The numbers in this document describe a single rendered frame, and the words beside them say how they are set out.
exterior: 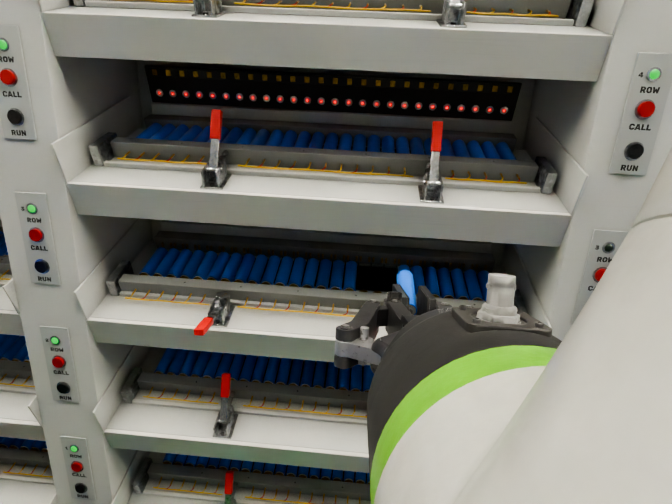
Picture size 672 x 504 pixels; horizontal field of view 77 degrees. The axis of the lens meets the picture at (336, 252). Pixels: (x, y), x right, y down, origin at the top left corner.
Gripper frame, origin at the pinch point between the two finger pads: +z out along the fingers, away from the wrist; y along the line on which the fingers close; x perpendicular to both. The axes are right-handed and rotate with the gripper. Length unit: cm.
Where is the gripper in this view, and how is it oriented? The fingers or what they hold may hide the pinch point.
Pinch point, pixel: (412, 306)
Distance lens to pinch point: 40.1
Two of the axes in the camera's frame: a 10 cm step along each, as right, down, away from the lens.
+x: -0.6, 9.9, 0.9
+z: 0.5, -0.9, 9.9
